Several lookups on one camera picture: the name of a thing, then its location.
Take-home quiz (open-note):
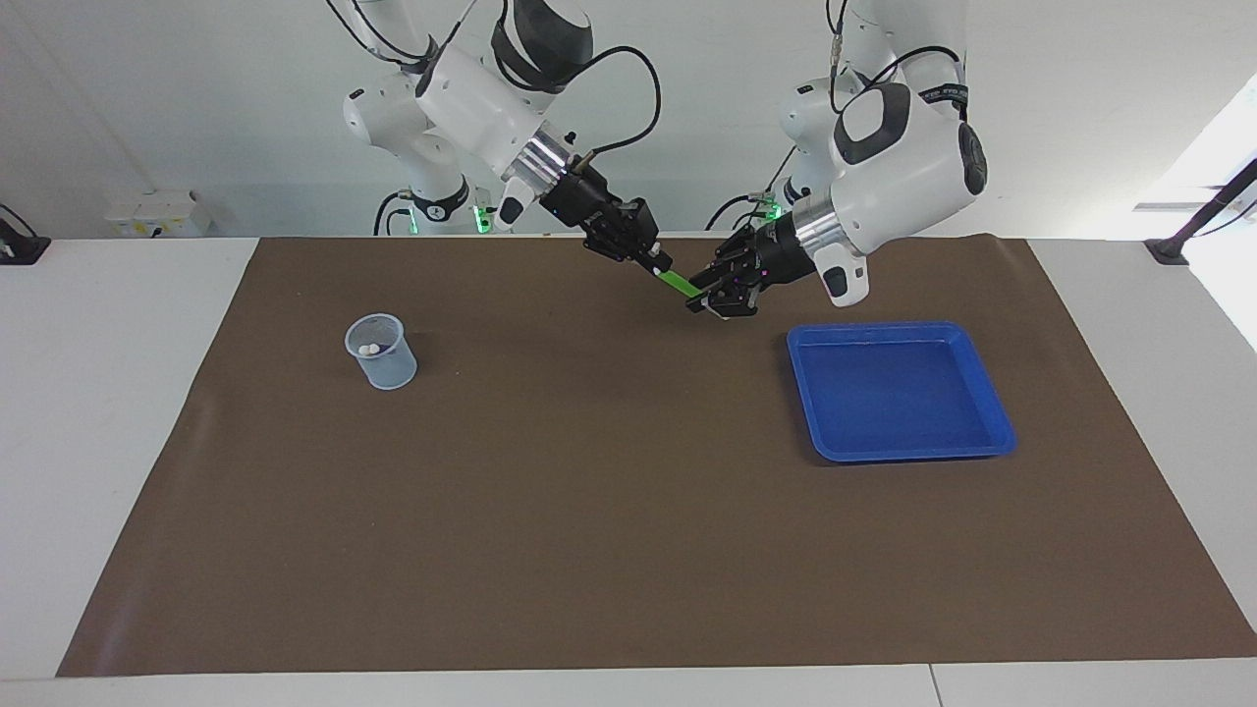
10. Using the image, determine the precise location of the black base cable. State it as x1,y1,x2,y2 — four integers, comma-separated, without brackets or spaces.
705,147,798,233
373,190,418,237

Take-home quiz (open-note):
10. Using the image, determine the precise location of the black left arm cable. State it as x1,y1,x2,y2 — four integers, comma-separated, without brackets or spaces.
825,0,968,114

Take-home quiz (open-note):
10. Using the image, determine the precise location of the black right base cable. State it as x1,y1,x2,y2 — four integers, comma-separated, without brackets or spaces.
373,190,418,237

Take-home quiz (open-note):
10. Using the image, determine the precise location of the brown table mat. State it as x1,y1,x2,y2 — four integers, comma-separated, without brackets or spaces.
56,236,1257,679

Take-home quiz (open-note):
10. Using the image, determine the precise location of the clear plastic cup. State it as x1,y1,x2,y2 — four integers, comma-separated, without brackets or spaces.
344,312,419,391

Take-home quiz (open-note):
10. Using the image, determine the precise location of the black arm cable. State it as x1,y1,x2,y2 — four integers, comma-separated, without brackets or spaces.
570,44,662,163
825,0,968,114

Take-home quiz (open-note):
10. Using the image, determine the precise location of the black clamp with long rod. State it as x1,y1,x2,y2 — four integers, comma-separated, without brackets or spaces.
1144,157,1257,266

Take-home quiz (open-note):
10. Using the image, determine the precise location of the white wall box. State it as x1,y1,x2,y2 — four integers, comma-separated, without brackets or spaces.
103,190,214,239

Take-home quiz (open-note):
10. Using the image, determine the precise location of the blue plastic tray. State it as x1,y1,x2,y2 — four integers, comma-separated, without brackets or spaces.
786,321,1018,463

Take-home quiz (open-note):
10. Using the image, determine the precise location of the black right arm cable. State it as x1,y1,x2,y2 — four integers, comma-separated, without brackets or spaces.
570,44,662,163

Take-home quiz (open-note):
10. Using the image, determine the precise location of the black table clamp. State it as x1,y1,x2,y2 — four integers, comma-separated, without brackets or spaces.
0,203,52,266

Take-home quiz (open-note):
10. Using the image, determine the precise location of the black left base cable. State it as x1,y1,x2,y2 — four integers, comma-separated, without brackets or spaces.
705,147,798,233

